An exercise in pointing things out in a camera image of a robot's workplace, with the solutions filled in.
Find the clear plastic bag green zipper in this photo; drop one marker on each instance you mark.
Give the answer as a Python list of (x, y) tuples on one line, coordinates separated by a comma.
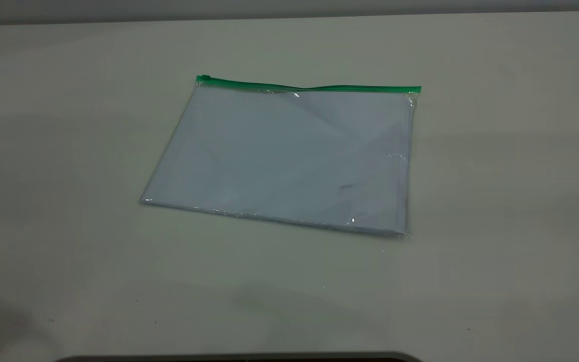
[(294, 156)]

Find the green zipper slider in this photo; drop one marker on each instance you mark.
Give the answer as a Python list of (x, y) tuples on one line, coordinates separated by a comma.
[(204, 78)]

